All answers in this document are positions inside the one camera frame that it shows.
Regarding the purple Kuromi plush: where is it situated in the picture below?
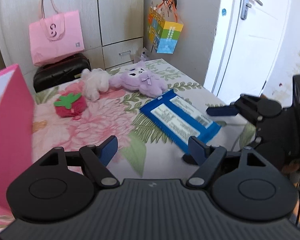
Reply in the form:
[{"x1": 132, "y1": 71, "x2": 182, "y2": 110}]
[{"x1": 109, "y1": 61, "x2": 168, "y2": 98}]

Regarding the black suitcase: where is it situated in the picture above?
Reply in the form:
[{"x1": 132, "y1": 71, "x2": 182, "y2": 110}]
[{"x1": 33, "y1": 53, "x2": 91, "y2": 93}]

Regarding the white door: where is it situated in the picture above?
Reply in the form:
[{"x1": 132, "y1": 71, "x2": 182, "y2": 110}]
[{"x1": 204, "y1": 0, "x2": 290, "y2": 103}]

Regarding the white wooden wardrobe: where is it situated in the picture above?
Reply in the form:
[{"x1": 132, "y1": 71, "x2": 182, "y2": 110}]
[{"x1": 0, "y1": 0, "x2": 143, "y2": 75}]

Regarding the blue wipes packet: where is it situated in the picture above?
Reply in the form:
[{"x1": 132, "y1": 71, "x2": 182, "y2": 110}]
[{"x1": 140, "y1": 89, "x2": 221, "y2": 155}]

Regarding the colourful gift bag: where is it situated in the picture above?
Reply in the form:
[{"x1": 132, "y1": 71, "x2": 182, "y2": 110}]
[{"x1": 148, "y1": 5, "x2": 184, "y2": 54}]

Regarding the pink storage box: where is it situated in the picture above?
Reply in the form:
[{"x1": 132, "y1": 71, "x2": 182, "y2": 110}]
[{"x1": 0, "y1": 64, "x2": 34, "y2": 228}]

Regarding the white mesh bath pouf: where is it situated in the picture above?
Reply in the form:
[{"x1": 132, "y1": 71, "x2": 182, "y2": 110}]
[{"x1": 81, "y1": 68, "x2": 110, "y2": 102}]

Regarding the floral table cloth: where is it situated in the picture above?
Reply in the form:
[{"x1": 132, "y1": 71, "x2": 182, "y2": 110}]
[{"x1": 0, "y1": 58, "x2": 257, "y2": 229}]

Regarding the red strawberry plush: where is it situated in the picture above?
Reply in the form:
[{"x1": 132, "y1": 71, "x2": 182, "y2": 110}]
[{"x1": 53, "y1": 92, "x2": 88, "y2": 120}]

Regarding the pink tote bag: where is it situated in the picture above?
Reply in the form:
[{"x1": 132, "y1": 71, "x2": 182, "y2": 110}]
[{"x1": 29, "y1": 0, "x2": 85, "y2": 67}]

